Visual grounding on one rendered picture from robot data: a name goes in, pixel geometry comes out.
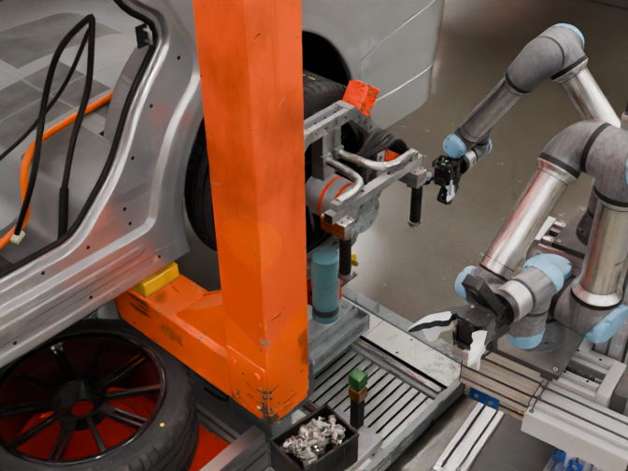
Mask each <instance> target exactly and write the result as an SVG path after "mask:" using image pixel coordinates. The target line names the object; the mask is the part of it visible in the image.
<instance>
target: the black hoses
mask: <svg viewBox="0 0 628 471"><path fill-rule="evenodd" d="M386 149H388V150H391V151H393V152H396V153H398V154H400V155H402V154H403V153H405V152H406V151H408V150H410V148H409V147H408V146H407V144H406V143H405V141H404V140H402V139H401V138H399V137H395V136H394V135H393V134H392V133H391V132H389V131H387V130H383V129H381V128H376V129H374V130H372V131H371V132H370V134H369V135H368V137H367V138H366V140H365V142H364V144H363V146H362V148H361V150H360V151H359V152H358V153H357V152H356V153H354V154H355V155H358V156H361V157H363V158H365V159H368V160H371V159H370V157H372V156H374V155H376V154H378V153H380V152H382V151H384V150H386Z"/></svg>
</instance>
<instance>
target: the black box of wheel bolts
mask: <svg viewBox="0 0 628 471"><path fill-rule="evenodd" d="M359 435H360V434H359V433H358V432H357V431H356V430H354V429H353V428H352V427H351V426H350V425H349V424H348V423H347V422H346V421H345V420H343V419H342V418H341V417H340V416H339V415H338V414H337V413H336V412H335V411H334V410H333V409H332V408H330V407H329V406H328V405H327V404H325V405H323V406H321V407H319V408H318V409H316V410H315V411H313V412H311V413H310V414H308V415H307V416H305V417H304V418H303V419H301V420H300V421H297V422H296V423H294V424H293V425H291V426H290V427H288V428H286V429H285V430H283V431H282V432H280V433H278V434H277V435H275V436H273V437H271V438H270V439H269V440H268V441H269V443H270V457H271V467H272V468H273V469H274V470H275V471H344V470H345V469H347V468H348V467H350V466H351V465H353V464H355V463H356V462H358V439H359Z"/></svg>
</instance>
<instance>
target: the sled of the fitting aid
mask: <svg viewBox="0 0 628 471"><path fill-rule="evenodd" d="M369 322H370V314H369V313H367V312H365V311H363V310H362V309H360V308H358V307H357V306H355V315H354V316H353V317H352V318H350V319H349V320H348V321H346V322H345V323H344V324H343V325H341V326H340V327H339V328H338V329H336V330H335V331H334V332H333V333H331V334H330V335H329V336H327V337H326V338H325V339H324V340H323V341H322V342H321V343H320V344H318V345H317V346H316V347H315V348H313V349H312V350H311V351H309V352H308V354H309V356H311V358H312V359H313V361H314V362H315V364H314V374H315V373H317V372H318V371H319V370H320V369H321V368H323V367H324V366H325V365H326V364H328V363H329V362H330V361H331V360H333V359H334V358H335V357H336V355H338V354H339V353H340V352H341V351H342V350H344V349H345V348H346V347H348V346H349V345H350V344H351V343H352V342H354V341H355V340H356V339H357V338H358V337H360V336H361V335H362V334H363V333H365V332H366V331H367V330H368V329H369Z"/></svg>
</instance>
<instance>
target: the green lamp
mask: <svg viewBox="0 0 628 471"><path fill-rule="evenodd" d="M367 379H368V375H367V374H366V373H365V372H364V371H362V370H360V369H359V368H356V369H355V370H354V371H353V372H352V373H350V374H349V385H350V386H351V387H352V388H354V389H355V390H357V391H360V390H361V389H362V388H363V387H364V386H365V385H366V384H367Z"/></svg>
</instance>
